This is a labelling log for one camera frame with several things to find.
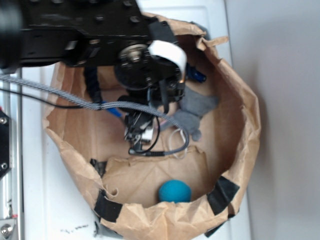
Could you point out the grey plush elephant toy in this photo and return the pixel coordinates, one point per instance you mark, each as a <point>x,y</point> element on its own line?
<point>191,109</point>

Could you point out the black metal bracket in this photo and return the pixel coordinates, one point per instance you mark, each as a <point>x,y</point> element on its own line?
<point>6,155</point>

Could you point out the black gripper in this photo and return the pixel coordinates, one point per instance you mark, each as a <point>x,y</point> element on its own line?
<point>154,76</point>

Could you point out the teal ball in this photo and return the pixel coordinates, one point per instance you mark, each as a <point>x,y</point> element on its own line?
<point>175,191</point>

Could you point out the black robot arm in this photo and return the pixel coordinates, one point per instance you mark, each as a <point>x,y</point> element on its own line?
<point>79,33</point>

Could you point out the aluminium frame rail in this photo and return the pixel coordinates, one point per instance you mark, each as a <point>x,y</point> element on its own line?
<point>12,226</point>

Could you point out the brown paper bag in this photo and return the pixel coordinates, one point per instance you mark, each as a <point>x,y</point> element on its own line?
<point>123,190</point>

